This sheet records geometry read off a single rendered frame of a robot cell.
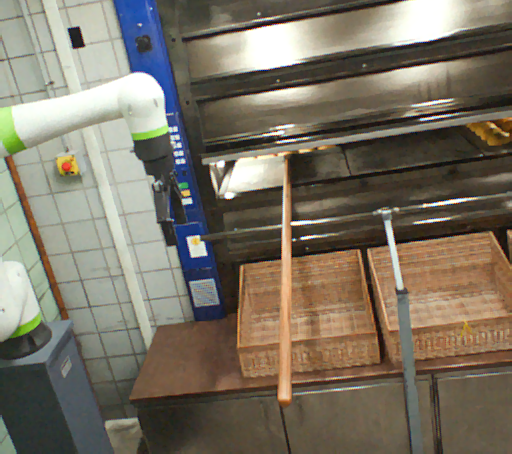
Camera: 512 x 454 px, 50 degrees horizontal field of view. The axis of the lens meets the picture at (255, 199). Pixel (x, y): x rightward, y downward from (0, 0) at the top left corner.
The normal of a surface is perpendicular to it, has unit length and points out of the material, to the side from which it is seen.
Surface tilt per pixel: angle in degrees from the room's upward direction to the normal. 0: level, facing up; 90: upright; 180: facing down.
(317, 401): 90
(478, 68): 70
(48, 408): 90
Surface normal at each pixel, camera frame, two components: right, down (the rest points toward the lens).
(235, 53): -0.13, 0.00
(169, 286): -0.07, 0.36
